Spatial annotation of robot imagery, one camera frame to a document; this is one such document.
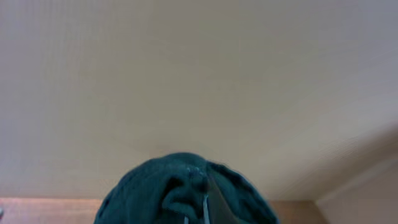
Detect black shorts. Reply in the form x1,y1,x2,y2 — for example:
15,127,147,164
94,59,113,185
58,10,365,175
94,152,279,224

